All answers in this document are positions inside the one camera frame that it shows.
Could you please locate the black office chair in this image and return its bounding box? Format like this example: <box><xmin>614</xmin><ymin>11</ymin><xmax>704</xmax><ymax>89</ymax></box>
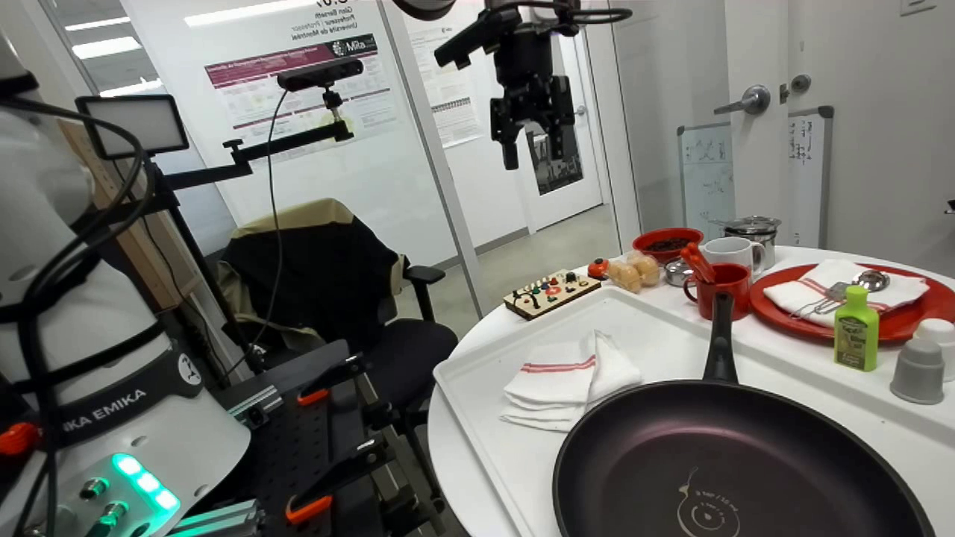
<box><xmin>212</xmin><ymin>198</ymin><xmax>459</xmax><ymax>420</ymax></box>

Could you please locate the dark nonstick frying pan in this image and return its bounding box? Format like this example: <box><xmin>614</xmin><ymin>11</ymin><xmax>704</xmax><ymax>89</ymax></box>
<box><xmin>549</xmin><ymin>290</ymin><xmax>937</xmax><ymax>537</ymax></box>

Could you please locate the beige jacket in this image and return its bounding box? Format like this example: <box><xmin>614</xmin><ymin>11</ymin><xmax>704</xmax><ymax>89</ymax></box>
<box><xmin>241</xmin><ymin>195</ymin><xmax>364</xmax><ymax>238</ymax></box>

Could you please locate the grey plastic cup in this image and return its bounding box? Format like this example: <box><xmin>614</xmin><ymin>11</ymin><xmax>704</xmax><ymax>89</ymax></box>
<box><xmin>888</xmin><ymin>316</ymin><xmax>955</xmax><ymax>410</ymax></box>

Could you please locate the wooden switch busy board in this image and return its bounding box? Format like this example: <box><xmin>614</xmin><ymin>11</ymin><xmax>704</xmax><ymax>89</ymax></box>
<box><xmin>503</xmin><ymin>266</ymin><xmax>606</xmax><ymax>323</ymax></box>

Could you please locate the white striped napkin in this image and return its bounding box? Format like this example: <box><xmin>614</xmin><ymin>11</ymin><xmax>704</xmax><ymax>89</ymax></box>
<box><xmin>761</xmin><ymin>261</ymin><xmax>935</xmax><ymax>323</ymax></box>

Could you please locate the small metal pot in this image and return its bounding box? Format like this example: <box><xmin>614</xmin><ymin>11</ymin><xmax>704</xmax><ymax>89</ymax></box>
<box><xmin>722</xmin><ymin>214</ymin><xmax>785</xmax><ymax>263</ymax></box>

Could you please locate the white poster purple banner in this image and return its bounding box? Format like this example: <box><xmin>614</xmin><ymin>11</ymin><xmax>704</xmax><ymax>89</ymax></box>
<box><xmin>203</xmin><ymin>26</ymin><xmax>391</xmax><ymax>132</ymax></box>

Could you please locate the white mug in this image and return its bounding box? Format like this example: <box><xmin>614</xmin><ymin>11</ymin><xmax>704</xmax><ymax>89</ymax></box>
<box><xmin>700</xmin><ymin>237</ymin><xmax>768</xmax><ymax>278</ymax></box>

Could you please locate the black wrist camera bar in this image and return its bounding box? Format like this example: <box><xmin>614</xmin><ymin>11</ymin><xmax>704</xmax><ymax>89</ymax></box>
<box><xmin>434</xmin><ymin>7</ymin><xmax>531</xmax><ymax>71</ymax></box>

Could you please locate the black base cable bundle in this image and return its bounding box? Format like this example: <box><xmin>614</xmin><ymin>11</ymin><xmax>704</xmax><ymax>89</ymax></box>
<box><xmin>0</xmin><ymin>92</ymin><xmax>189</xmax><ymax>537</ymax></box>

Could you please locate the red plate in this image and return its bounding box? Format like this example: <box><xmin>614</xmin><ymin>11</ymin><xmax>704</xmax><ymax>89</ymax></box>
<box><xmin>746</xmin><ymin>261</ymin><xmax>955</xmax><ymax>350</ymax></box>

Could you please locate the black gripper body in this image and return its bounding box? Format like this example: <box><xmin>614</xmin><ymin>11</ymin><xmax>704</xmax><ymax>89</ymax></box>
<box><xmin>486</xmin><ymin>68</ymin><xmax>585</xmax><ymax>138</ymax></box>

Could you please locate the silver door knob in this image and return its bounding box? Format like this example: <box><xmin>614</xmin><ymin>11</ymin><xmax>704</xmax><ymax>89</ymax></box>
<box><xmin>776</xmin><ymin>71</ymin><xmax>816</xmax><ymax>104</ymax></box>

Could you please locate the black frame with orange clamps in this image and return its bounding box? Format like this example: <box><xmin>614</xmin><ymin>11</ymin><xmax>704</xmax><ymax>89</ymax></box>
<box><xmin>218</xmin><ymin>337</ymin><xmax>459</xmax><ymax>537</ymax></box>

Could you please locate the tan bread rolls bunch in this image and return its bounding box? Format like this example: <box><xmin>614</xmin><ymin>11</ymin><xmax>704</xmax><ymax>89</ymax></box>
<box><xmin>606</xmin><ymin>250</ymin><xmax>667</xmax><ymax>295</ymax></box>

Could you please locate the green squeeze bottle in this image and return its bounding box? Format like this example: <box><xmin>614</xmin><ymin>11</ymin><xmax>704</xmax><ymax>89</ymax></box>
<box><xmin>832</xmin><ymin>283</ymin><xmax>883</xmax><ymax>377</ymax></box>

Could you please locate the silver door lever handle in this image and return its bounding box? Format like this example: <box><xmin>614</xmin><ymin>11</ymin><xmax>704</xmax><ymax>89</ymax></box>
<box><xmin>710</xmin><ymin>84</ymin><xmax>773</xmax><ymax>119</ymax></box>

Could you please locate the red bowl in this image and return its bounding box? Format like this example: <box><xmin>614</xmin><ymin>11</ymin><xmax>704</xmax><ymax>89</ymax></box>
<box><xmin>629</xmin><ymin>223</ymin><xmax>707</xmax><ymax>269</ymax></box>

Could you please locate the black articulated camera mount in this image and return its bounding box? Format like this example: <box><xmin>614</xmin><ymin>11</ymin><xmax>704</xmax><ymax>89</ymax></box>
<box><xmin>147</xmin><ymin>87</ymin><xmax>356</xmax><ymax>192</ymax></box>

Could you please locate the white door notice panel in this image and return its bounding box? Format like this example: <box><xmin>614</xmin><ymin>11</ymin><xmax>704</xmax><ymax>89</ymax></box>
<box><xmin>785</xmin><ymin>102</ymin><xmax>835</xmax><ymax>250</ymax></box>

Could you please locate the white red-striped tea towel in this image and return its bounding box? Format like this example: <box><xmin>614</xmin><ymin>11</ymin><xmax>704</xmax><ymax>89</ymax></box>
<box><xmin>500</xmin><ymin>328</ymin><xmax>646</xmax><ymax>435</ymax></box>

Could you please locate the red mug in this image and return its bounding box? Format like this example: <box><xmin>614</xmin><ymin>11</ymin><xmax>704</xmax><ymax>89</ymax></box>
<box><xmin>680</xmin><ymin>244</ymin><xmax>755</xmax><ymax>323</ymax></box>

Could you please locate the silver cutlery piece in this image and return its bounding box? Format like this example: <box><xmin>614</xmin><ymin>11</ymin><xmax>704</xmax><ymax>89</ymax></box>
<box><xmin>808</xmin><ymin>269</ymin><xmax>894</xmax><ymax>320</ymax></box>

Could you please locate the black framed light panel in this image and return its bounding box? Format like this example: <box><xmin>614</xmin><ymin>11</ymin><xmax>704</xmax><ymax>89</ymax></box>
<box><xmin>74</xmin><ymin>92</ymin><xmax>192</xmax><ymax>161</ymax></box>

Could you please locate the small whiteboard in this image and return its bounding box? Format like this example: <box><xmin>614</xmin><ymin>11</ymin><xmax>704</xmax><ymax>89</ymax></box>
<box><xmin>677</xmin><ymin>119</ymin><xmax>740</xmax><ymax>243</ymax></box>

